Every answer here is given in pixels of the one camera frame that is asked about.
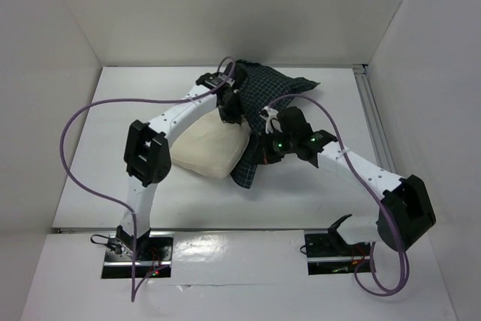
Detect dark checked pillowcase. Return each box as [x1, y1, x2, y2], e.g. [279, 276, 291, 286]
[231, 60, 318, 189]

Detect cream pillow with bear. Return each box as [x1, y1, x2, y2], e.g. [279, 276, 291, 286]
[170, 110, 250, 178]

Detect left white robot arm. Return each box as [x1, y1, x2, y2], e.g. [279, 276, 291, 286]
[116, 66, 247, 260]

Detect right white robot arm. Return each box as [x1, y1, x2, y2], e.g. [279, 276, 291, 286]
[254, 107, 437, 255]

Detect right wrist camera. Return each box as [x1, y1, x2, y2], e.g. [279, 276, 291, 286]
[260, 106, 282, 134]

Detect aluminium rail frame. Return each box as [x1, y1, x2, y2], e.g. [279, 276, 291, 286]
[352, 65, 396, 173]

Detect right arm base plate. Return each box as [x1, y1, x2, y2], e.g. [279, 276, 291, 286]
[299, 230, 371, 276]

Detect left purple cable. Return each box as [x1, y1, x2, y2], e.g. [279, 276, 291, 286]
[60, 56, 237, 302]

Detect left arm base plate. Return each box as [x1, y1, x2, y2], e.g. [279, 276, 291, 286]
[90, 232, 174, 279]

